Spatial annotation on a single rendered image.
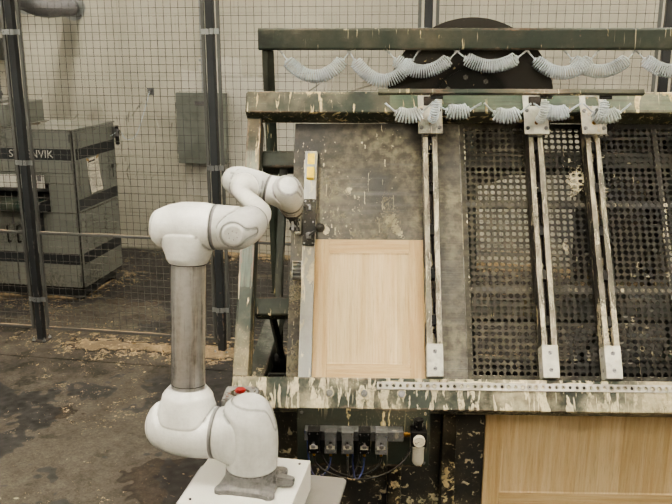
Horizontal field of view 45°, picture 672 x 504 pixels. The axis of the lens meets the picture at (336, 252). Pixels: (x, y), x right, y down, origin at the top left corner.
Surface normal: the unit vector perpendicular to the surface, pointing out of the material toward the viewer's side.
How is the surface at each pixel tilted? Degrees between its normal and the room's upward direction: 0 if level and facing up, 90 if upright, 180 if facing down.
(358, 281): 57
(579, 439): 90
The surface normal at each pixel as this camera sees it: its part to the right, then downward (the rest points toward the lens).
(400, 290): -0.03, -0.32
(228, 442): -0.24, 0.18
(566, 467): -0.03, 0.25
